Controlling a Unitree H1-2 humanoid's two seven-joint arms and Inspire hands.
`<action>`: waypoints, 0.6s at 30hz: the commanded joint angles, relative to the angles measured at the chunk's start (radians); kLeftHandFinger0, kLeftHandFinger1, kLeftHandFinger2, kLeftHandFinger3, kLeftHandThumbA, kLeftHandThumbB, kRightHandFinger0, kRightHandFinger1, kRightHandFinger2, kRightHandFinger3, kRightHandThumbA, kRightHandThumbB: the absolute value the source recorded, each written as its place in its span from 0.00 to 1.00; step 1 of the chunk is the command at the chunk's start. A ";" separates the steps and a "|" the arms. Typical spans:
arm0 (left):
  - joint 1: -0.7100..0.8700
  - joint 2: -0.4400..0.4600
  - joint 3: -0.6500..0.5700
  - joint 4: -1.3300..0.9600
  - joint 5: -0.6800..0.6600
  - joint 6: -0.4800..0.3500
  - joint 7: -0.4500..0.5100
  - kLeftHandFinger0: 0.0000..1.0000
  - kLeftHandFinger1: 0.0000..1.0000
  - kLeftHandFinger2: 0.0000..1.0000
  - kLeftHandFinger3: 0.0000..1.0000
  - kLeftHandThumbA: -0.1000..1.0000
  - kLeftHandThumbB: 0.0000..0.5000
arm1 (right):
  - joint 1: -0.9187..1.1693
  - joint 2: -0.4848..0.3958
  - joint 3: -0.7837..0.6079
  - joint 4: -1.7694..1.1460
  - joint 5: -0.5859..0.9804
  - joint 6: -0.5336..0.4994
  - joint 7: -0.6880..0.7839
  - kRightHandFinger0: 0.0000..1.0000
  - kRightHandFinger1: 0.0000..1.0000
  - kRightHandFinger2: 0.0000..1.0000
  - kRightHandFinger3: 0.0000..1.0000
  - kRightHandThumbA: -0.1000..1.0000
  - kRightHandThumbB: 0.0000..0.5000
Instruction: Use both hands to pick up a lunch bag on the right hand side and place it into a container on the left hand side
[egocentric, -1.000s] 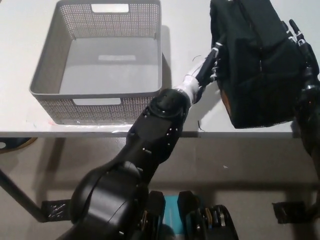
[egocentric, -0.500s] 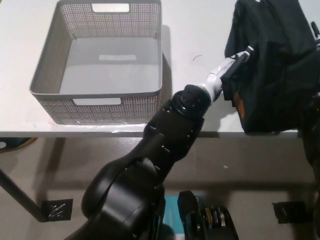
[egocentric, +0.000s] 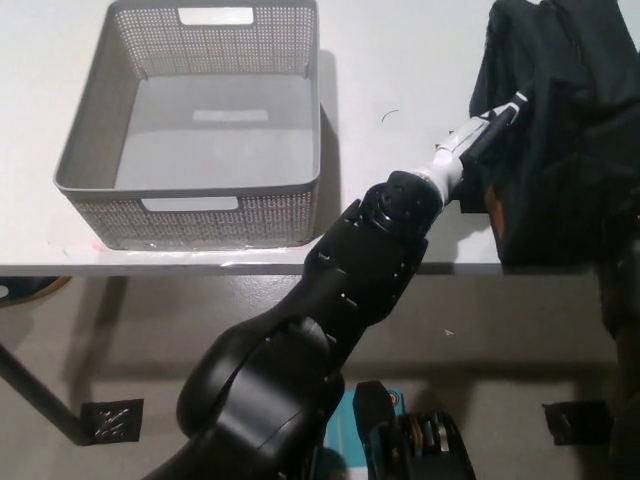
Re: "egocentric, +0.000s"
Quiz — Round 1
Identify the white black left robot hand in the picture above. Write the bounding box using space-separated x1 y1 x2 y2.
424 91 529 202

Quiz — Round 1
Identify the dark green lunch bag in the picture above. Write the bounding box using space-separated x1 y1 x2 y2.
467 0 640 276

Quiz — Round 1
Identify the grey perforated plastic basket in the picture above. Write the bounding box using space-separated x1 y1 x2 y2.
53 0 324 252

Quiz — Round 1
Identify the clear adhesive tape strip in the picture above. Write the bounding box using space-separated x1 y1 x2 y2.
144 240 306 267

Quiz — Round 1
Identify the black object with yellow rim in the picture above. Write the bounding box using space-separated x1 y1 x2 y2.
0 274 72 306

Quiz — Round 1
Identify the dark metal table leg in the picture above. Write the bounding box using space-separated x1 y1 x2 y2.
0 343 90 446

